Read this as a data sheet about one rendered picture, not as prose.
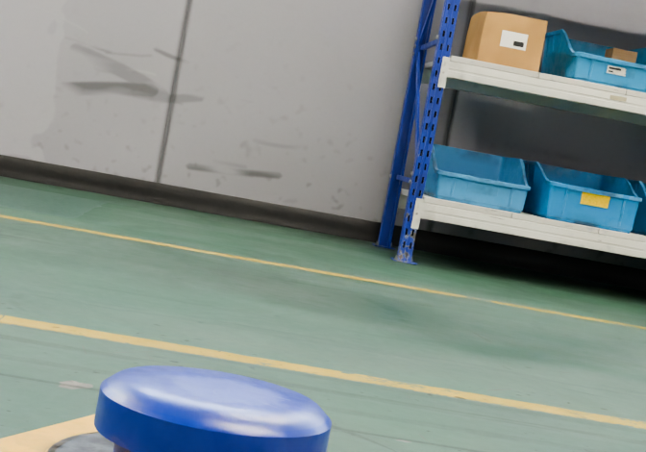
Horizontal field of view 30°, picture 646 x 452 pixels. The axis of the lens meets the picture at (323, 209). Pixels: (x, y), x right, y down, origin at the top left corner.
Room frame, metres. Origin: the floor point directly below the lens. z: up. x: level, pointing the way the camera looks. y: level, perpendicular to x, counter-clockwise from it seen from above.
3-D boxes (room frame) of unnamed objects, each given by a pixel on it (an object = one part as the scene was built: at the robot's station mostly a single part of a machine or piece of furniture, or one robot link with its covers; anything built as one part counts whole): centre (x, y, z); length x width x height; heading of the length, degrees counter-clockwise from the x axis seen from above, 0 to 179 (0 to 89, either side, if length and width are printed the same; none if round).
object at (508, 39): (4.74, -0.57, 0.89); 0.31 x 0.24 x 0.20; 6
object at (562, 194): (4.83, -0.98, 0.36); 0.50 x 0.38 x 0.21; 7
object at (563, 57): (4.86, -0.99, 0.90); 0.50 x 0.38 x 0.21; 7
